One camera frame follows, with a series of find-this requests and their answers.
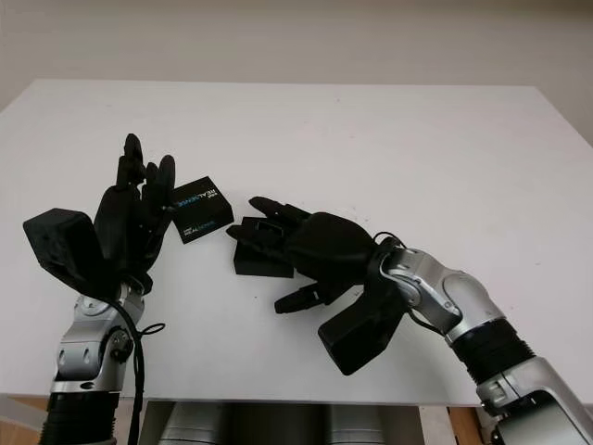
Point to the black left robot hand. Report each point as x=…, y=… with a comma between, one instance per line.
x=118, y=227

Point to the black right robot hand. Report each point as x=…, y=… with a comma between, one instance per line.
x=329, y=250

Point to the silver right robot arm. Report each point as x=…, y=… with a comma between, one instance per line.
x=486, y=324

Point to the black RealSense box lid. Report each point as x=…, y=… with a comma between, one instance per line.
x=201, y=208

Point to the grey robot torso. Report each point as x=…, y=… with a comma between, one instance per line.
x=278, y=424

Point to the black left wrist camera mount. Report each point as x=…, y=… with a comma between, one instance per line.
x=58, y=245

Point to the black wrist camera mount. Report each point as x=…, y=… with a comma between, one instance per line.
x=357, y=334
x=58, y=245

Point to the black camera box base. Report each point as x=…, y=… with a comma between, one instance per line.
x=259, y=268

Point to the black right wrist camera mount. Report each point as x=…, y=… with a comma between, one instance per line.
x=357, y=334

